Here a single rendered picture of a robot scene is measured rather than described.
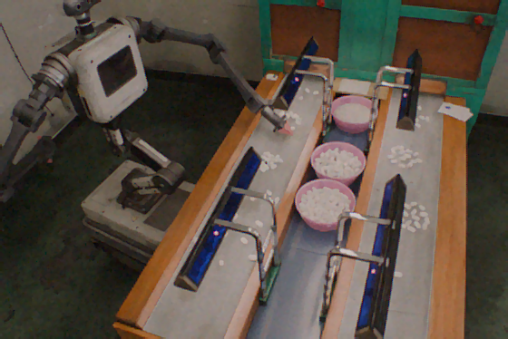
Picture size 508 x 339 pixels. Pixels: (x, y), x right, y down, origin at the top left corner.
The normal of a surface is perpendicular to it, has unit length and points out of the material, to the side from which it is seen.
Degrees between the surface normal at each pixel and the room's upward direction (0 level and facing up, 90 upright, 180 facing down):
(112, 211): 1
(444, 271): 0
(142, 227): 0
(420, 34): 90
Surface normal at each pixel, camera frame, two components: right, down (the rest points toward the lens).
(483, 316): -0.06, -0.72
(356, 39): -0.33, 0.66
